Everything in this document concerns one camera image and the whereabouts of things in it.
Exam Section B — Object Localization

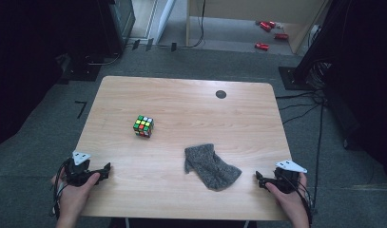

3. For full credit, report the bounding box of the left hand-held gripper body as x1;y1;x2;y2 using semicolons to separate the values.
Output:
65;150;102;187

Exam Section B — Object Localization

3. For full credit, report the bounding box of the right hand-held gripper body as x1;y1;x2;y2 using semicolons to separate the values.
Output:
273;160;308;194

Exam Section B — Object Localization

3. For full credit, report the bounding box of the grey fuzzy cloth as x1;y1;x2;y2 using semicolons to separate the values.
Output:
184;142;242;192

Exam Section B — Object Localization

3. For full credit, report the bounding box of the multicoloured puzzle cube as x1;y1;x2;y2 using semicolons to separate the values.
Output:
132;114;155;139

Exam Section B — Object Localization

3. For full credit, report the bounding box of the person's right hand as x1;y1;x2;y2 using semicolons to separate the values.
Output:
265;173;310;221

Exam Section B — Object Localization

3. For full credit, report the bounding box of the person's left hand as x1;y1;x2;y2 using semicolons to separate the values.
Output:
50;170;101;220

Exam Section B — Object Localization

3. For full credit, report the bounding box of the black flat floor base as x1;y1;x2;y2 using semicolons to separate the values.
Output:
56;52;102;86

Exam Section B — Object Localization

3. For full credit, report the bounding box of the dark curtain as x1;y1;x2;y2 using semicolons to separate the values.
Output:
323;0;387;188
0;0;104;150

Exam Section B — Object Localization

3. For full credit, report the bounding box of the dark cabinet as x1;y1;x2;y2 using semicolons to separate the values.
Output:
97;0;137;55

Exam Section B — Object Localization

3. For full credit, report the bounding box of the white panel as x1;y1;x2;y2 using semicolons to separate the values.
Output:
154;0;177;45

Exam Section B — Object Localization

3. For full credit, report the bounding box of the light wooden furniture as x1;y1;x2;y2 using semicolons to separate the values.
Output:
185;0;329;55

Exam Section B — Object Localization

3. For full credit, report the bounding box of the right hand-held gripper cable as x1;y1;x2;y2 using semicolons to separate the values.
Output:
284;173;315;226

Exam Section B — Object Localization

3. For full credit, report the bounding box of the hand-held gripper cable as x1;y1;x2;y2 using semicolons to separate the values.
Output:
284;173;315;226
48;158;72;220

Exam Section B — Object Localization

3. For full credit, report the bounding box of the left hand-held gripper cable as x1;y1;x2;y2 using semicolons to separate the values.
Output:
48;158;72;220

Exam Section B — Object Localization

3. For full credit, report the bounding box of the long black floor cable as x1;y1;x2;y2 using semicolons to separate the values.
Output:
310;100;326;214

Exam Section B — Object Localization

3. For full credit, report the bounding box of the black stand with base plate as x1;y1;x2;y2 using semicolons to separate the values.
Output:
278;0;351;91

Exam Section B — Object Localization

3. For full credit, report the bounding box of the coiled black cable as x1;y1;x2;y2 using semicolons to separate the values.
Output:
85;51;123;67

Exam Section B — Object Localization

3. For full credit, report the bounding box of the bundle of cables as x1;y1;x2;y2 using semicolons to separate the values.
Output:
306;61;334;91

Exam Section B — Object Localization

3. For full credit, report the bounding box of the black hanging cable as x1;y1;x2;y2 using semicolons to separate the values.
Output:
156;0;207;49

